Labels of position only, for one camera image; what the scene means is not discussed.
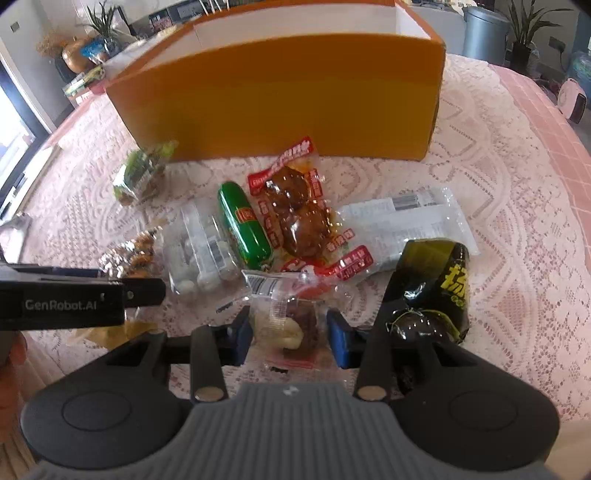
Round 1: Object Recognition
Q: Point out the orange cardboard box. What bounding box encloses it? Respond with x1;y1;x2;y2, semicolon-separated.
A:
106;1;446;160

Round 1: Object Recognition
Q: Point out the left potted plant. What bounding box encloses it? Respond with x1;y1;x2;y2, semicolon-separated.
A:
82;1;121;63

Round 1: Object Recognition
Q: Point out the red braised meat pack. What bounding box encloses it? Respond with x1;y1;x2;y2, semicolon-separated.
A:
247;137;377;281

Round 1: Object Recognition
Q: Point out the blue water jug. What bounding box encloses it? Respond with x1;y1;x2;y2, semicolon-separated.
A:
566;51;591;99

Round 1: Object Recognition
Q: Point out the white flat snack pack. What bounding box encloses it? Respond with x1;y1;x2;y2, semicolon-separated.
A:
338;187;480;272

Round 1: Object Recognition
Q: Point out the clear small candy pack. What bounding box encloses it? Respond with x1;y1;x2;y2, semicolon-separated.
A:
242;270;352;372

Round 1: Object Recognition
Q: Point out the green sausage stick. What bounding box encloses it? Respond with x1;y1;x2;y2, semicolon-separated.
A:
217;181;273;271

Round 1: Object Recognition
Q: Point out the person left hand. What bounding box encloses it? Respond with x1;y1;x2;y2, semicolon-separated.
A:
0;333;27;443

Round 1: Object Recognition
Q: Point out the potted green plant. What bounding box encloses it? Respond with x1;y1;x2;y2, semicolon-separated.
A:
508;1;572;75

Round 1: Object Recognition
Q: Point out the mixed nuts clear pack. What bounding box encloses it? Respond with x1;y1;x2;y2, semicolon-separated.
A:
66;227;160;350

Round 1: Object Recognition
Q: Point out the black dried fruit pack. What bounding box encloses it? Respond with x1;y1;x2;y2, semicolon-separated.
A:
382;238;472;398

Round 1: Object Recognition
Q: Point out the pink small heater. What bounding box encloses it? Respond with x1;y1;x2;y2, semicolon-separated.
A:
557;78;587;124

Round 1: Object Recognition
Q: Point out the white lace tablecloth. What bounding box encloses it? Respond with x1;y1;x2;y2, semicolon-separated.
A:
18;52;591;421

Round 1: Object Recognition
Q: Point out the clear white candy pack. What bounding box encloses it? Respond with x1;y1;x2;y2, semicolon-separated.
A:
162;201;242;298

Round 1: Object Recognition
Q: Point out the grey metal trash bin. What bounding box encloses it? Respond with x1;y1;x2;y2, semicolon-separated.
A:
463;6;511;65

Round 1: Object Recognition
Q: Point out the pink checkered table cover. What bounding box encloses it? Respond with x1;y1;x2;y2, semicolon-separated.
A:
45;62;591;195

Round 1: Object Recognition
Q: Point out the green pea snack pack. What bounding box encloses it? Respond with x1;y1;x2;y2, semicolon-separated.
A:
112;141;178;206

